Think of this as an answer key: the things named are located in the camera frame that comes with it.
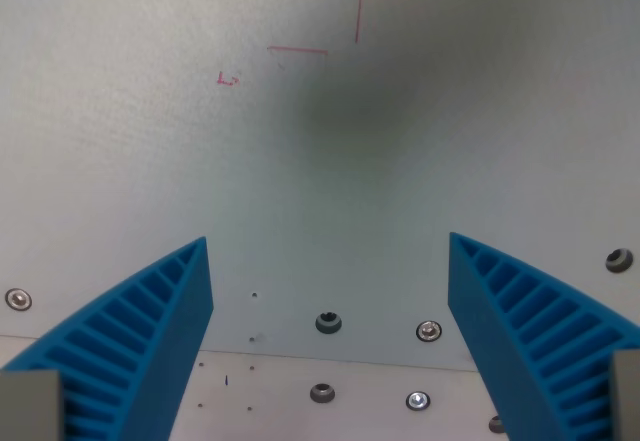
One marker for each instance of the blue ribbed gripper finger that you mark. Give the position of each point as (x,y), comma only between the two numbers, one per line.
(165,331)
(505,331)

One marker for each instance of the dark recessed screw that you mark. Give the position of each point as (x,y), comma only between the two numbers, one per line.
(495,424)

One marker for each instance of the silver screw with washer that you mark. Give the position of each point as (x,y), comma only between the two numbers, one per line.
(18,299)
(429,331)
(418,400)

